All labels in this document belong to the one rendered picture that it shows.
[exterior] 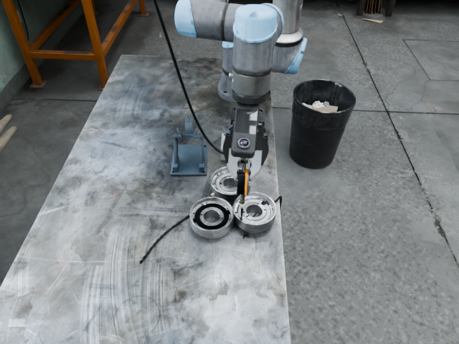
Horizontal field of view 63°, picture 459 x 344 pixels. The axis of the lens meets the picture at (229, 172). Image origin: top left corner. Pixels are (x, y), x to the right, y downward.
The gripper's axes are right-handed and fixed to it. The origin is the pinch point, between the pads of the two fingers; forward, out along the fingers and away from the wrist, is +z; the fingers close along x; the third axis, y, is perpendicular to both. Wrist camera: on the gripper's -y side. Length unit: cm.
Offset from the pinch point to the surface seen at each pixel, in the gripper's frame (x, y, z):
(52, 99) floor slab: 138, 176, 72
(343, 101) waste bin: -56, 132, 40
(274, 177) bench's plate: -8.8, 15.7, 11.0
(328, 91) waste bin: -49, 139, 37
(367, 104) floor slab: -90, 189, 66
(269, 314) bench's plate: -6.8, -23.1, 16.5
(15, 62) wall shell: 167, 192, 52
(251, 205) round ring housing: -2.6, 2.6, 10.4
